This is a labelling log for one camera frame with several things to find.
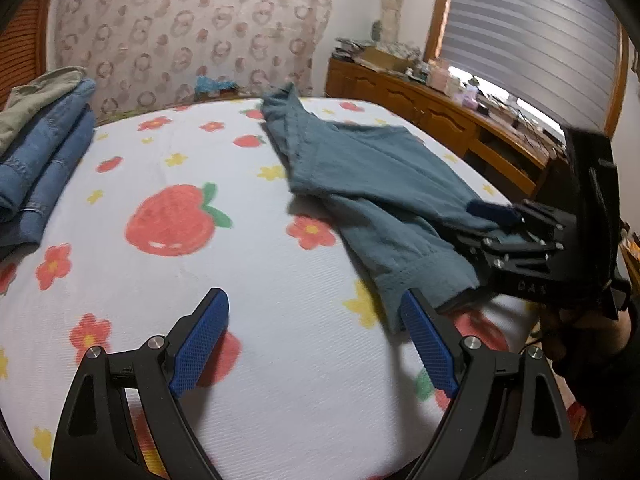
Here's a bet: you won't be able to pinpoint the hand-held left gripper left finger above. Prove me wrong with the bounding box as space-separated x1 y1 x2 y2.
50 287 231 480

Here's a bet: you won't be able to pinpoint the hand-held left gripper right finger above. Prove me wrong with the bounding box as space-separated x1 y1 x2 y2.
400 287 581 480

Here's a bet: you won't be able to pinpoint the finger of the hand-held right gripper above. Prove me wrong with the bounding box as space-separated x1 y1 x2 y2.
452 230 566 281
465 199 576 241

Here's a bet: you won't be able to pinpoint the teal pants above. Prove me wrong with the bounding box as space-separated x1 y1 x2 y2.
260 82 513 333

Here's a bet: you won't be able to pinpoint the person's right forearm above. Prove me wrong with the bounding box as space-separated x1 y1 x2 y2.
552 300 640 441

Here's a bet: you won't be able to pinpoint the person's right hand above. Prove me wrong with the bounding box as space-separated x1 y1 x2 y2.
537 302 633 361

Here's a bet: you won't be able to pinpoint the fruit print bed sheet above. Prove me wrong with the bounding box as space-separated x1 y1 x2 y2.
0 97 556 480

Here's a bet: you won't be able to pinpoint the wooden sideboard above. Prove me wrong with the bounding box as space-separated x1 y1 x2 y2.
325 57 571 201

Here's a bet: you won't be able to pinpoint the open cardboard box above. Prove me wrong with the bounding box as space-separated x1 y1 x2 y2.
360 46 413 73

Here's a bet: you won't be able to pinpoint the striped window blind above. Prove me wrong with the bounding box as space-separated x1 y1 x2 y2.
440 0 621 133

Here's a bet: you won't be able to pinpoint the pile of printed cloth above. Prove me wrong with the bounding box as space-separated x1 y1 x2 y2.
334 37 426 73

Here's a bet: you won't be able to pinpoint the cream hanging curtain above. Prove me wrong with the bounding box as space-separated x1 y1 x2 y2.
380 0 402 43

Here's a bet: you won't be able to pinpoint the folded blue jeans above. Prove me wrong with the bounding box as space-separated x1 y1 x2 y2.
0 77 98 256

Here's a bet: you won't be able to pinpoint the folded olive green garment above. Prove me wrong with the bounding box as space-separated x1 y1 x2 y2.
0 66 86 156

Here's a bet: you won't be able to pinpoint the patterned lace curtain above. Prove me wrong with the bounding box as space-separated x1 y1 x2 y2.
50 0 333 121

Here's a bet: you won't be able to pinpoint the slatted wooden wardrobe door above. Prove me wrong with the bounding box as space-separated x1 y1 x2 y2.
0 0 56 111

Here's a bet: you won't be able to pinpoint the wooden window frame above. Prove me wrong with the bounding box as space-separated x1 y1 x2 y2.
424 0 631 137

